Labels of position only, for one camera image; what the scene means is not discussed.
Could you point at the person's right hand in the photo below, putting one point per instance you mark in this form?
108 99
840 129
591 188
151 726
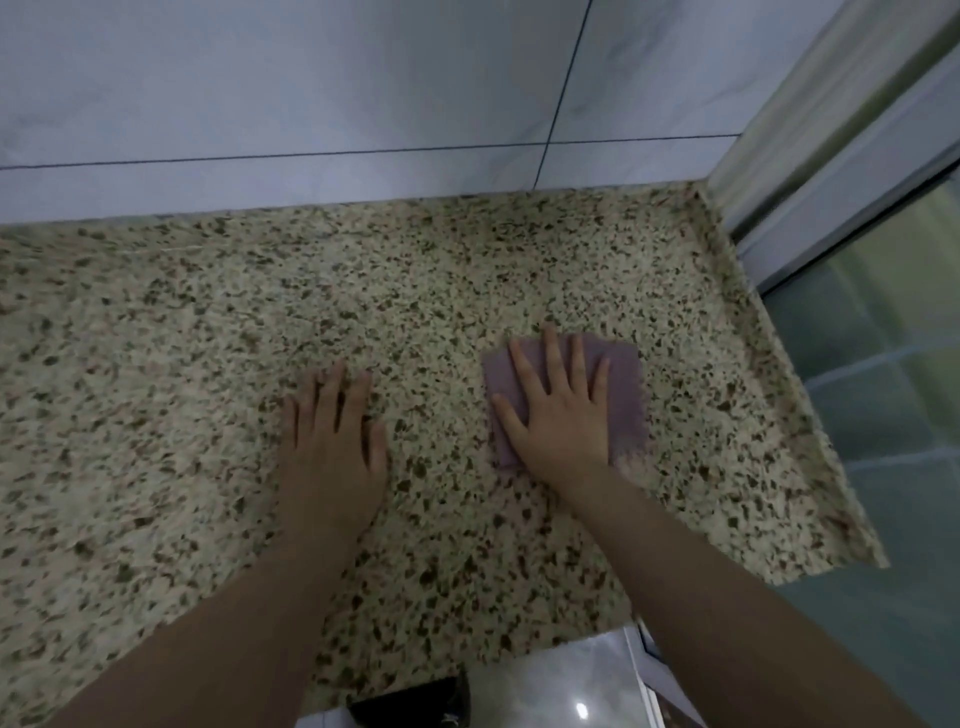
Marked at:
559 427

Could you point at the person's left hand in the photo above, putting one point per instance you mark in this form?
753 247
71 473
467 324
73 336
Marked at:
330 472

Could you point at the person's right middle finger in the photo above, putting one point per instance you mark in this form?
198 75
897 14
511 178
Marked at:
553 364

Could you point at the person's left little finger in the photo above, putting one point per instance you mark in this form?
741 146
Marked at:
289 427

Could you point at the person's left thumb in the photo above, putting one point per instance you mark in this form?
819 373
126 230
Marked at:
376 454

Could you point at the person's left middle finger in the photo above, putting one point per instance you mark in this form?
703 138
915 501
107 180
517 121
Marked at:
334 394

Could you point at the person's right little finger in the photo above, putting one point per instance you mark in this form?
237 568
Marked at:
601 386

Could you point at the person's right thumb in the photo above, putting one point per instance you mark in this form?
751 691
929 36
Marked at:
508 420

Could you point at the purple cleaning cloth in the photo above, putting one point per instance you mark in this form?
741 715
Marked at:
626 405

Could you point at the person's left forearm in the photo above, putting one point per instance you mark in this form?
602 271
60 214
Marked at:
225 637

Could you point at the person's right forearm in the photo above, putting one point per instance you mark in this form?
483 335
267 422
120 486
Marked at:
712 615

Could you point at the black slipper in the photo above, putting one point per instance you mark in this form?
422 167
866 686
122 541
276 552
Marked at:
416 701

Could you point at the frosted glass pane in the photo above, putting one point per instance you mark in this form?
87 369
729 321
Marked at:
885 360

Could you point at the white window frame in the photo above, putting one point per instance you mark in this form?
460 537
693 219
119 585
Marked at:
817 112

